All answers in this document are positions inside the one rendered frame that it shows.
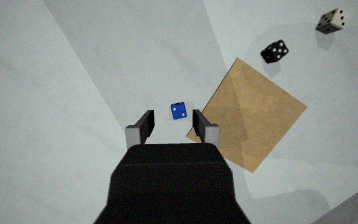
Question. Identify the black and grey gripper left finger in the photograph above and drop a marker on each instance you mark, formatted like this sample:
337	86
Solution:
141	130

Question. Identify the tan mat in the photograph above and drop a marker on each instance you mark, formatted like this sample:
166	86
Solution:
253	114

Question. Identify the blue die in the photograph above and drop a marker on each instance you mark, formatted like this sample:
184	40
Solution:
178	110

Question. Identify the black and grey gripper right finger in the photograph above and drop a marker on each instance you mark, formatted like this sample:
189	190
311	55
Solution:
207	132

